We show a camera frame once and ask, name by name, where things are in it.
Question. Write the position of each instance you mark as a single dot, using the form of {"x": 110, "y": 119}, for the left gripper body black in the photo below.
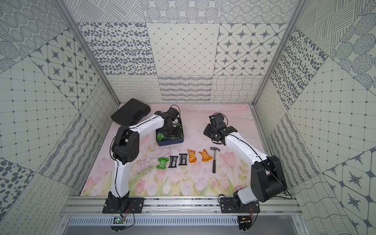
{"x": 171, "y": 129}

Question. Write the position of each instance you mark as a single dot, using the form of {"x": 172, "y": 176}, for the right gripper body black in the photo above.
{"x": 210, "y": 131}

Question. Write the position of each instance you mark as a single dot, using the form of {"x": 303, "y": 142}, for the orange cookie packet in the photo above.
{"x": 192, "y": 157}
{"x": 205, "y": 156}

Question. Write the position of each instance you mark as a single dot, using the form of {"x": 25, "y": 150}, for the black cookie packet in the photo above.
{"x": 173, "y": 162}
{"x": 183, "y": 159}

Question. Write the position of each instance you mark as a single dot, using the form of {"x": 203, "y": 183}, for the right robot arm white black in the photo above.
{"x": 267, "y": 175}

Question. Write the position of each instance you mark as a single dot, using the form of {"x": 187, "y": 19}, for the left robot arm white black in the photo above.
{"x": 126, "y": 147}

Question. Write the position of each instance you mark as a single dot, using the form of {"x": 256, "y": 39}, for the dark blue storage box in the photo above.
{"x": 176, "y": 138}

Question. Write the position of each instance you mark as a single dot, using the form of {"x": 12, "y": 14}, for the white vent grille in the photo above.
{"x": 154, "y": 220}

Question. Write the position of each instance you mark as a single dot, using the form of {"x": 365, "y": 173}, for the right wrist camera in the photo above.
{"x": 218, "y": 119}

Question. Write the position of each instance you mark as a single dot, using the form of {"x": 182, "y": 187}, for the claw hammer black handle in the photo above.
{"x": 215, "y": 151}

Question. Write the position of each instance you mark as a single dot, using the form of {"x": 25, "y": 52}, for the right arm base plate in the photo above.
{"x": 229, "y": 205}

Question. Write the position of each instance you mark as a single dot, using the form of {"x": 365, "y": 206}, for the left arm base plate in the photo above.
{"x": 133, "y": 204}

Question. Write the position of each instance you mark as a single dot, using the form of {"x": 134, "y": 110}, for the aluminium mounting rail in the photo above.
{"x": 169, "y": 205}

